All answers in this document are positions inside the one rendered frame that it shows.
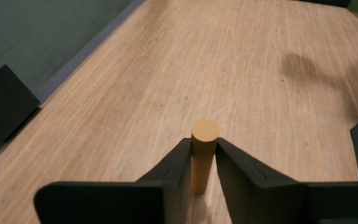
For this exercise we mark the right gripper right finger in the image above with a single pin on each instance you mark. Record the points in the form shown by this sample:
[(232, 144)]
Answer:
[(256, 193)]

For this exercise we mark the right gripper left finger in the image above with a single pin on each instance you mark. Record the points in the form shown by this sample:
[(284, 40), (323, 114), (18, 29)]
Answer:
[(160, 196)]

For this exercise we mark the tan cylindrical peg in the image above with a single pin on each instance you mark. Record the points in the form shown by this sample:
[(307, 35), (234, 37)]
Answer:
[(204, 138)]

